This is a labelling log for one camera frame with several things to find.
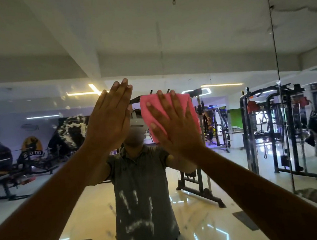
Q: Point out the person's right hand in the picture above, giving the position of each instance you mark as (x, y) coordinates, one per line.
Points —
(181, 138)

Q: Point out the person's right forearm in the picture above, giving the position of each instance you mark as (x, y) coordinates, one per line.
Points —
(259, 195)

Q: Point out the person's left forearm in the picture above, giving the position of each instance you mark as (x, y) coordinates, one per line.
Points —
(38, 206)

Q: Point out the pink cloth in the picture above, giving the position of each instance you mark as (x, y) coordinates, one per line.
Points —
(148, 113)

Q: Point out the person's left hand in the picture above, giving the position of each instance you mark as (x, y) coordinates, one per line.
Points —
(110, 121)

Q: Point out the large wall mirror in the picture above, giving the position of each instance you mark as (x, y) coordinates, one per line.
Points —
(169, 29)

